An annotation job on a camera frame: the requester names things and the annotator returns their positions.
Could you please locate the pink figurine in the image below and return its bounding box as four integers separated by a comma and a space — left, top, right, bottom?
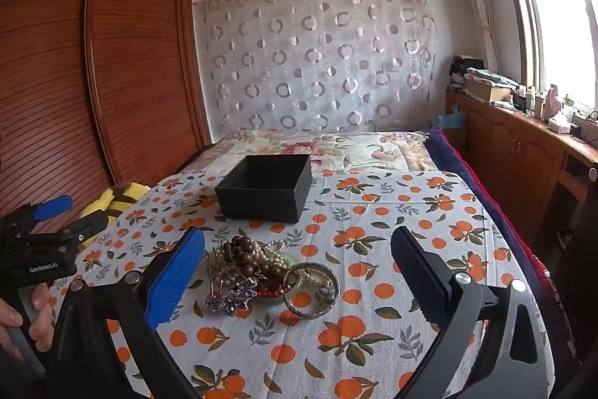
543, 83, 564, 122

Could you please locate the white pearl necklace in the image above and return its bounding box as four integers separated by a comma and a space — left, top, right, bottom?
252, 240, 338, 293

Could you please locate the long wooden cabinet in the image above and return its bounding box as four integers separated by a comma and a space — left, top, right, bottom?
444, 88, 598, 276

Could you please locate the blue crumpled paper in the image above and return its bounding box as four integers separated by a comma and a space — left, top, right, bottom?
437, 109, 467, 130

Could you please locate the circle pattern sheer curtain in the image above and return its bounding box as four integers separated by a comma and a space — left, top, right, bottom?
194, 0, 441, 136

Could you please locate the yellow brown striped cloth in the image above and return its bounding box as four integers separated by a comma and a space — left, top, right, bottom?
77, 181, 152, 237

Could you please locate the brown wooden wardrobe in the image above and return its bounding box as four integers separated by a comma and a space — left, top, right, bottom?
0, 0, 212, 236

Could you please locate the black cardboard box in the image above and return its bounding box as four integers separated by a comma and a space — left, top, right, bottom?
215, 154, 313, 224

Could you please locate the open cardboard box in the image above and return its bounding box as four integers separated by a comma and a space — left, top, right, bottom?
465, 76, 513, 103

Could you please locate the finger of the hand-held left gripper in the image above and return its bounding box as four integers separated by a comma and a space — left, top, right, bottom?
6, 194, 74, 235
61, 211, 109, 250

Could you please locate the person's left hand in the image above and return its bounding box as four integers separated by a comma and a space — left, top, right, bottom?
0, 282, 56, 362

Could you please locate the silver metal bangle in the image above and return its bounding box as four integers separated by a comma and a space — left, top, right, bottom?
283, 262, 341, 320

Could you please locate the brown wooden bead bracelet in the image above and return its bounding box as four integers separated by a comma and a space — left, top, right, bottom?
219, 234, 296, 296

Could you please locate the pale green jade bangle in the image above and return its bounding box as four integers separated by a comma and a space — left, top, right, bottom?
243, 253, 305, 305

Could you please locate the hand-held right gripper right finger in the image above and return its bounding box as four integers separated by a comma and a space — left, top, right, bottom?
391, 226, 549, 399

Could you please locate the purple flower hair clip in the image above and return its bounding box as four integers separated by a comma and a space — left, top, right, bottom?
204, 279, 259, 316

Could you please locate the wooden framed window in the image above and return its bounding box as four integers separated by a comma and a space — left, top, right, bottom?
490, 0, 598, 112

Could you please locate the dark blue blanket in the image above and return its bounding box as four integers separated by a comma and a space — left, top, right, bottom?
423, 129, 497, 214

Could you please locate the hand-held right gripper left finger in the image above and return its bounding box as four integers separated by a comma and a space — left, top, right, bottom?
44, 227, 207, 399

